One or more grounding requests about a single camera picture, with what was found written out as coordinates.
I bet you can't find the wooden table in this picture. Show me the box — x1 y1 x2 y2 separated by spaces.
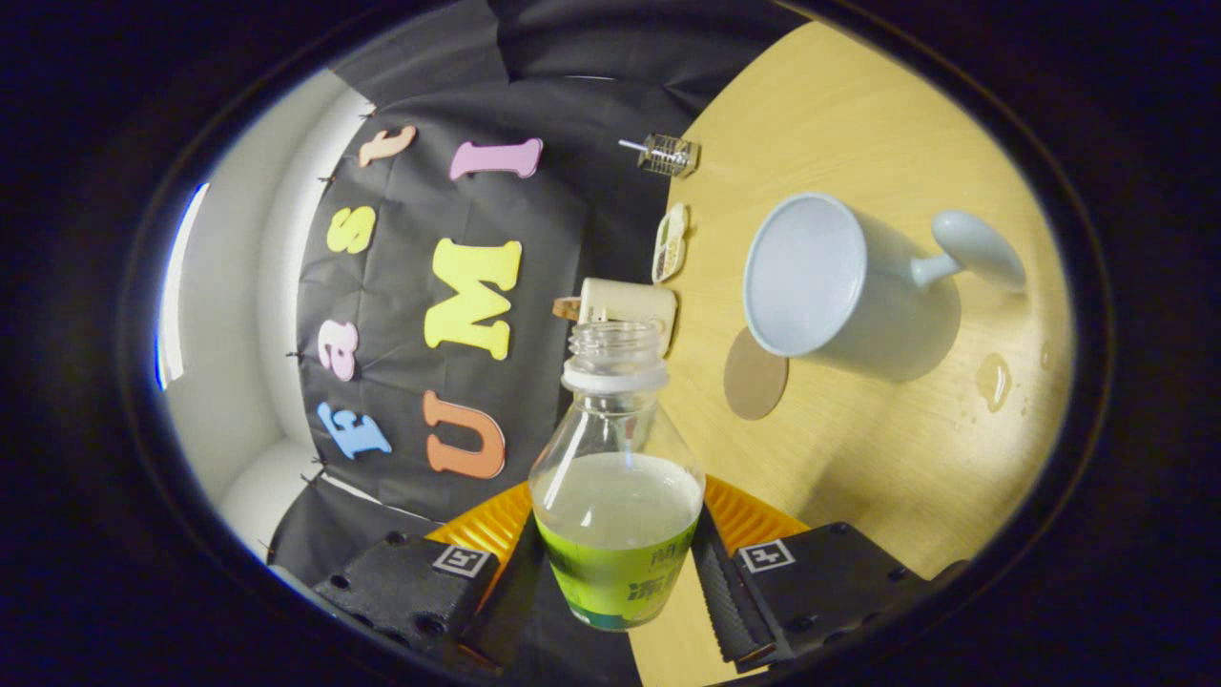
625 21 1077 687

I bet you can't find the round brown coaster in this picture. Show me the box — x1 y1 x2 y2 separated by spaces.
723 326 790 422

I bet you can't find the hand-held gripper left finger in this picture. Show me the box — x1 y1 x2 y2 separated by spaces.
313 482 559 669

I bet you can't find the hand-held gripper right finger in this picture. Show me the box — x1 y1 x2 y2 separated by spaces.
692 475 969 666

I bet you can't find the wire mesh holder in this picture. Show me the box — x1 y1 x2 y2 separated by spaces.
637 135 700 179

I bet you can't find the white toaster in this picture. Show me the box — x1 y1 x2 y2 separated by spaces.
580 278 678 356

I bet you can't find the green label juice bottle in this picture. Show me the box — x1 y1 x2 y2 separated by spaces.
529 321 707 632

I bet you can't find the white divided snack tray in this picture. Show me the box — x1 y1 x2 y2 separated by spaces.
652 202 690 284

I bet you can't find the pale blue cup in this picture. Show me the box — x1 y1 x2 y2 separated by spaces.
743 193 1028 384

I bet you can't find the small liquid puddle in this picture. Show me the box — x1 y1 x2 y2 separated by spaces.
975 353 1012 413

